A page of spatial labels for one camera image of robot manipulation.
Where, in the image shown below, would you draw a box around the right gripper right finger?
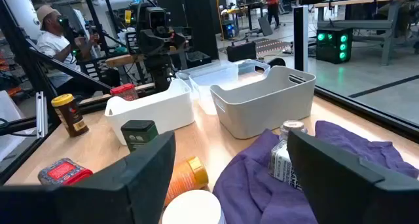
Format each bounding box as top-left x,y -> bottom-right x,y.
287,130 -> 419,224

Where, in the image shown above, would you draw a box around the seated person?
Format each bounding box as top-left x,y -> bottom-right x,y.
35,4 -> 101,87

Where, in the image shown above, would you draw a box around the gray plastic bin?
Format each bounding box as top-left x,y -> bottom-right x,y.
209,65 -> 317,140

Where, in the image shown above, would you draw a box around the yellow-lid spice jar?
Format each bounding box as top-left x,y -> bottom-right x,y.
51,93 -> 90,138

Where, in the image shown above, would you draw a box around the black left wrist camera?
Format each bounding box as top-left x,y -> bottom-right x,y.
143,6 -> 172,31

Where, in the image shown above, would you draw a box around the smoked paprika tin red lid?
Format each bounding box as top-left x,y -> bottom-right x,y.
37,157 -> 94,186
109,83 -> 139,102

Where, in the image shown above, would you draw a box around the purple cloth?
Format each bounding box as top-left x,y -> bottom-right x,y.
212,120 -> 419,224

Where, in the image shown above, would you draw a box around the computer tower green lights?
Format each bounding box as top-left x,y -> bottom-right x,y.
316,26 -> 354,65

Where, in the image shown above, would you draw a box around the black case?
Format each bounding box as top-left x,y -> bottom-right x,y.
226,40 -> 258,63

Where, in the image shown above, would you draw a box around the white label spice bottle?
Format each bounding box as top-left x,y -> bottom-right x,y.
268,120 -> 308,191

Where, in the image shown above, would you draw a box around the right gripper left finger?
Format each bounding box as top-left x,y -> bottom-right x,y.
0,131 -> 177,224

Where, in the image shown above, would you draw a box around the white plastic bin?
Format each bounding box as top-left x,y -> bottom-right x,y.
104,78 -> 196,145

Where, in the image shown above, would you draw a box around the dark green spice tin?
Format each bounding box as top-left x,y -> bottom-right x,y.
120,119 -> 160,153

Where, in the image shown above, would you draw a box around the wooden top workbench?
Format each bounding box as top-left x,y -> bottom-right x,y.
314,0 -> 419,66

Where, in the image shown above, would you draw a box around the silver aluminium extrusion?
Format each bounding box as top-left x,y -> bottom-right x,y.
35,91 -> 49,139

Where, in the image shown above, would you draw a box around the orange spice bottle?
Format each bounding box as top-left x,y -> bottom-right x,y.
163,156 -> 210,207

